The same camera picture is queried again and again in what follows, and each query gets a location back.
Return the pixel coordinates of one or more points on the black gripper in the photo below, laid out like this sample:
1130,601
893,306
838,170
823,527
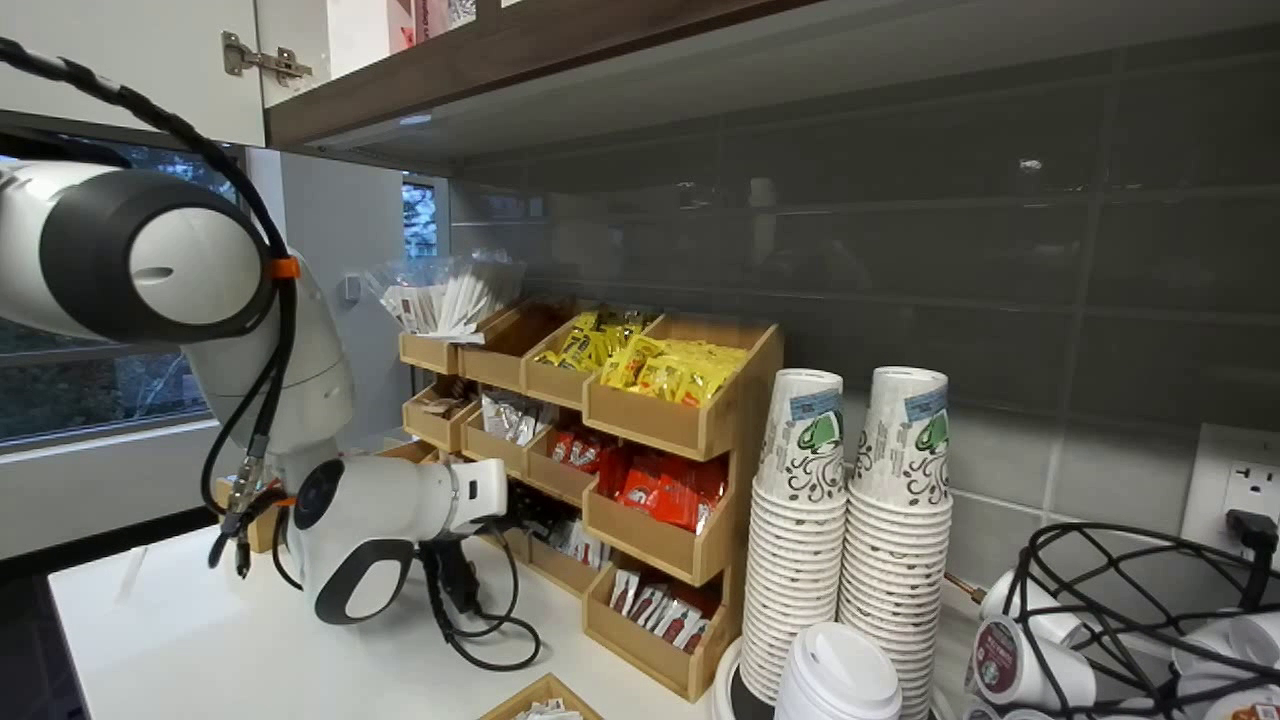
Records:
531,508

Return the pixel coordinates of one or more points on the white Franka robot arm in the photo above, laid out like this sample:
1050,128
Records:
146,253

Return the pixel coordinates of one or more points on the sriracha sauce packets pile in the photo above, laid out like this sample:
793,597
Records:
659,610

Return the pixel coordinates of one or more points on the red white packets pile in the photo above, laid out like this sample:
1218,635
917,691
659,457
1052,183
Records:
581,450

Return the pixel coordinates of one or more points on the silver white packets pile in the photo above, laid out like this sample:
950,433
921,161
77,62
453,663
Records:
514,420

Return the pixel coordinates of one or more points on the wooden tiered condiment organizer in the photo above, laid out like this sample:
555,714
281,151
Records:
425,352
555,385
484,364
653,420

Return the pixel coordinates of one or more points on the low wooden box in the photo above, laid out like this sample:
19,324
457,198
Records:
405,452

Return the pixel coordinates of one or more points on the red ketchup packets pile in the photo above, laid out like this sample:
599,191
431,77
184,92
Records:
665,484

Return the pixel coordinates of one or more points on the brown sugar packets pile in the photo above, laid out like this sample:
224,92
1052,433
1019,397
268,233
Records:
437,397

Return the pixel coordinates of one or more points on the gold yellow packets pile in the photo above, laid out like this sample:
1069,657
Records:
585,346

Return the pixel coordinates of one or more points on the small wooden packet box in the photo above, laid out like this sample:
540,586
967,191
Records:
514,698

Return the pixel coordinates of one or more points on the yellow mustard packets pile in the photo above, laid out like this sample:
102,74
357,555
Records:
675,369

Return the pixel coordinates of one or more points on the white paper stick packs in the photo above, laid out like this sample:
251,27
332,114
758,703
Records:
463,306

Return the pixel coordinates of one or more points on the clear wrapped straws bundle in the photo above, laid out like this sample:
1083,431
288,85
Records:
405,306

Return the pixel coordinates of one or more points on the printed paper cups stack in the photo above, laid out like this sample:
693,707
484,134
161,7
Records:
902,532
793,532

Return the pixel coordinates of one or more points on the narrow window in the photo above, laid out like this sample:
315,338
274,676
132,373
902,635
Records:
419,226

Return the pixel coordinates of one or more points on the white cup lids stack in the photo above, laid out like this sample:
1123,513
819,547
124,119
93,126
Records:
838,673

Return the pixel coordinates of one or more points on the large window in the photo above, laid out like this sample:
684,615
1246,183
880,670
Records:
93,385

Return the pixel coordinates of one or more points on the red white box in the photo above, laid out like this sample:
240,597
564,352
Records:
425,18

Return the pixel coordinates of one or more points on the coffee pods pile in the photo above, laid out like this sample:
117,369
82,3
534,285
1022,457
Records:
1014,663

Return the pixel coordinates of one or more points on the metal cabinet hinge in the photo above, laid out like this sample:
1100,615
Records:
267,62

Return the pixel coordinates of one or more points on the black power plug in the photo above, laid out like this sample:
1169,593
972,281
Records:
1251,531

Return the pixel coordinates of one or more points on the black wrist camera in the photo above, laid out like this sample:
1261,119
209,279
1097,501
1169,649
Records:
453,565

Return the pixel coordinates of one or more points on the white wall switch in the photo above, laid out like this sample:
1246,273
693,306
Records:
348,285

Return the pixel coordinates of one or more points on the upper wall cabinet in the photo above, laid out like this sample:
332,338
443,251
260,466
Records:
132,64

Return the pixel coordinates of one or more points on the white wall power outlet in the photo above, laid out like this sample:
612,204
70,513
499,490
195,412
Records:
1233,466

